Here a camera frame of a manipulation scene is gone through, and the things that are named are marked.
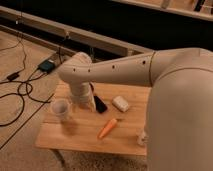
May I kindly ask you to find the small black plug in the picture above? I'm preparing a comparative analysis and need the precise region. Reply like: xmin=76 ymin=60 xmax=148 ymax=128
xmin=7 ymin=72 xmax=19 ymax=81

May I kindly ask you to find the orange pepper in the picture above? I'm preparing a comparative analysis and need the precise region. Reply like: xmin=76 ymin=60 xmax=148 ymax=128
xmin=98 ymin=118 xmax=117 ymax=139

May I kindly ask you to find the blue power adapter box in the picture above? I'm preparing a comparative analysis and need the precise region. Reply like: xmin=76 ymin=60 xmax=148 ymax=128
xmin=38 ymin=60 xmax=55 ymax=74

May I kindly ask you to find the translucent plastic cup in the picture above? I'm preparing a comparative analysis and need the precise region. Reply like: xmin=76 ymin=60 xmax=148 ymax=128
xmin=50 ymin=99 xmax=70 ymax=122

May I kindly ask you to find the black floor cable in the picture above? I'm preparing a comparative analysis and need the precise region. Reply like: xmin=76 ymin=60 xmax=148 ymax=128
xmin=0 ymin=33 xmax=56 ymax=128

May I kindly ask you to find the wooden table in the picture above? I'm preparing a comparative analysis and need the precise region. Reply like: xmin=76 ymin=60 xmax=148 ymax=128
xmin=36 ymin=83 xmax=150 ymax=156

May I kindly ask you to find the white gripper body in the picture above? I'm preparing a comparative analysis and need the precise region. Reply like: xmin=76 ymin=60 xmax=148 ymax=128
xmin=69 ymin=82 xmax=96 ymax=111

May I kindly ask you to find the white sponge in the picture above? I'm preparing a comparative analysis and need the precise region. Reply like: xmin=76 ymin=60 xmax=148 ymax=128
xmin=112 ymin=96 xmax=129 ymax=112

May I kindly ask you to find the black phone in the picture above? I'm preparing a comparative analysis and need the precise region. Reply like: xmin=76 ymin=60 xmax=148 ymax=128
xmin=94 ymin=96 xmax=107 ymax=113

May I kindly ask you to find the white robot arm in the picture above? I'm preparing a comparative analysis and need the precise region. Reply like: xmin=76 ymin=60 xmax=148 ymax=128
xmin=58 ymin=48 xmax=213 ymax=171

